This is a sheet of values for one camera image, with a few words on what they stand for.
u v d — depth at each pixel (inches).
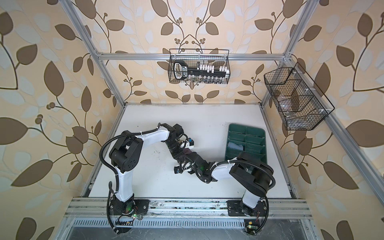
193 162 26.2
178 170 30.1
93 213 29.0
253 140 37.9
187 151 36.2
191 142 33.8
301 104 28.8
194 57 35.5
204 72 32.6
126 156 20.5
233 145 35.9
